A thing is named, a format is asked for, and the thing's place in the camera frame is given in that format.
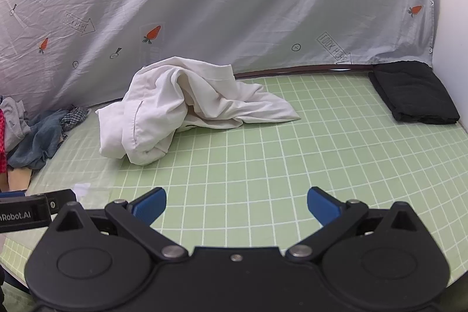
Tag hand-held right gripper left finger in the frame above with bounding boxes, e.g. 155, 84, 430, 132
51, 188, 189, 262

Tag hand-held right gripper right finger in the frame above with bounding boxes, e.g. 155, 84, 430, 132
286, 187, 423, 262

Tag white pants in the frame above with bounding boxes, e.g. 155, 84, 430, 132
96, 56, 301, 166

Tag green grid mat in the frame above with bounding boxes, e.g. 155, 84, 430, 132
0, 73, 468, 298

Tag red cloth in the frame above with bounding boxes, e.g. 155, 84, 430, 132
0, 109, 8, 174

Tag blue garment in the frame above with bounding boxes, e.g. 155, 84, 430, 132
7, 109, 70, 170

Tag grey garment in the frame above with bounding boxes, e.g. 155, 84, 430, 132
0, 96, 32, 154

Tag checkered garment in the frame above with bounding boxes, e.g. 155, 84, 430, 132
58, 106, 91, 132

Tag black folded cloth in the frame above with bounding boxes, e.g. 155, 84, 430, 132
367, 61, 460, 125

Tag grey printed sheet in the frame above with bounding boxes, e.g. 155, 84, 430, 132
0, 0, 437, 115

